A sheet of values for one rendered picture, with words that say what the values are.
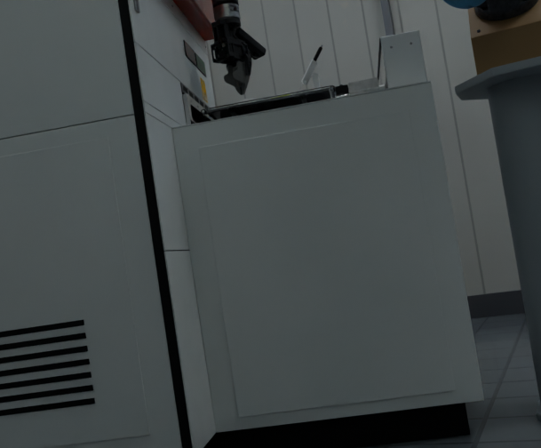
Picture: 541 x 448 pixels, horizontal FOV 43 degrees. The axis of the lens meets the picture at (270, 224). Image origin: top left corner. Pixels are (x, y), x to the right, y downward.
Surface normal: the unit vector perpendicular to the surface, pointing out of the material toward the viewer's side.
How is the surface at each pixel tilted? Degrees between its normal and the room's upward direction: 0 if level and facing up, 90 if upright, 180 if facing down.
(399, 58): 90
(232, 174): 90
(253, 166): 90
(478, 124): 90
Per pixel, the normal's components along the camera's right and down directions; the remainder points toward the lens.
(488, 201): -0.39, 0.01
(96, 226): -0.14, -0.04
